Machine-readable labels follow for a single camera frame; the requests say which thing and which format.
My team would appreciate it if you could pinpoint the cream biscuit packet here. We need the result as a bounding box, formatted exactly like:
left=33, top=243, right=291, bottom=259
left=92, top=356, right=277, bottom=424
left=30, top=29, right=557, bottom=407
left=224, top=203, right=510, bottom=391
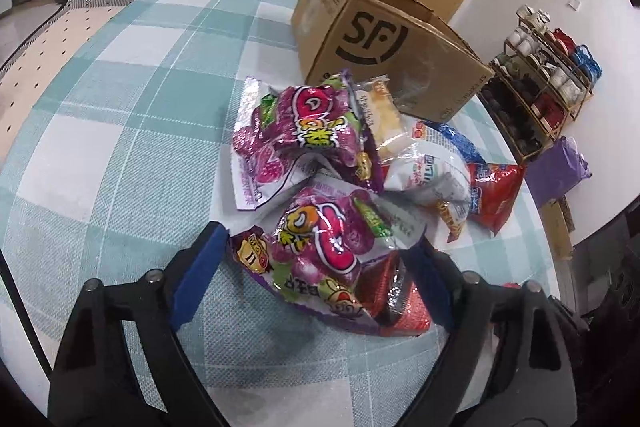
left=352, top=74, right=411, bottom=160

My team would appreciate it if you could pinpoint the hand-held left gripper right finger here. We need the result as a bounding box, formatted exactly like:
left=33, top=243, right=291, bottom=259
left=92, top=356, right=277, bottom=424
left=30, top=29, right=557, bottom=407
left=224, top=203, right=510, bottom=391
left=399, top=241, right=584, bottom=427

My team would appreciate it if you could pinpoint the group of shoes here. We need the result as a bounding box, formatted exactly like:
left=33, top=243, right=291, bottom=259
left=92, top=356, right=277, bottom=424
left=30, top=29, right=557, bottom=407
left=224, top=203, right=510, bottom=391
left=482, top=4, right=603, bottom=158

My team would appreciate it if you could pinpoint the bamboo shoe rack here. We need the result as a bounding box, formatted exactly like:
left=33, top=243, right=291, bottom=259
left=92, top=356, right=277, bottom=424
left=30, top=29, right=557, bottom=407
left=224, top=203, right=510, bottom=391
left=480, top=4, right=603, bottom=162

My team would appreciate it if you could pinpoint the blue cookie packet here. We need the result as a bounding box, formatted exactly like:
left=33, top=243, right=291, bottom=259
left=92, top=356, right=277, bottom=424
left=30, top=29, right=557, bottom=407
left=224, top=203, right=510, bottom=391
left=412, top=119, right=486, bottom=165

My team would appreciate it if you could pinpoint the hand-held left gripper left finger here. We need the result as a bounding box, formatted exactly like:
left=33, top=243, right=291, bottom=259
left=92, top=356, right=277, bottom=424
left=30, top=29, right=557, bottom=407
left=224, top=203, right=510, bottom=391
left=47, top=221, right=231, bottom=427

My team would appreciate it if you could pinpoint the red snack bag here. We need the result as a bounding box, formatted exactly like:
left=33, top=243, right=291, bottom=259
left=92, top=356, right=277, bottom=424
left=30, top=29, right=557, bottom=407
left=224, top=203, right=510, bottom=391
left=467, top=161, right=528, bottom=237

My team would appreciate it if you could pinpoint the beige dotted rug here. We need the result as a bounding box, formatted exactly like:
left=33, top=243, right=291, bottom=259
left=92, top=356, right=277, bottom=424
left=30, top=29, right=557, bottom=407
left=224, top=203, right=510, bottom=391
left=0, top=0, right=133, bottom=158

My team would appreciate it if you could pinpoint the brown cardboard box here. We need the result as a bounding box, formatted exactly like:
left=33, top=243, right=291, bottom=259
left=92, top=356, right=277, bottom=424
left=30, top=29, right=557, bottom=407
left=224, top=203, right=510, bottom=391
left=291, top=0, right=496, bottom=124

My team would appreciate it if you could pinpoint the small cardboard box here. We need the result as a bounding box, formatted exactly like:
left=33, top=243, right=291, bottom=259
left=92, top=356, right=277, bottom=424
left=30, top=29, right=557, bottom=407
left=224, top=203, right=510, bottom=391
left=540, top=197, right=576, bottom=260

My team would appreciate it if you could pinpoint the red foil packet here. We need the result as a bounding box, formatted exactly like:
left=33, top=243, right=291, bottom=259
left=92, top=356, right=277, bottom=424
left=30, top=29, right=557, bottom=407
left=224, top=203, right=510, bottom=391
left=372, top=257, right=433, bottom=338

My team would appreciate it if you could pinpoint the purple plastic bag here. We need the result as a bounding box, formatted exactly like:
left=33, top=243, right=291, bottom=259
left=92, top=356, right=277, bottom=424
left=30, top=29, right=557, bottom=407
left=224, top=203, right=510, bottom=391
left=525, top=136, right=593, bottom=208

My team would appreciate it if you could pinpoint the purple candy packet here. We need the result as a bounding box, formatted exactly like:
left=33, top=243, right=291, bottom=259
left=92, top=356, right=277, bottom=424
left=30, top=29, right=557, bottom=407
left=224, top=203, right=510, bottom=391
left=252, top=69, right=383, bottom=182
left=231, top=76, right=326, bottom=212
left=227, top=184, right=428, bottom=337

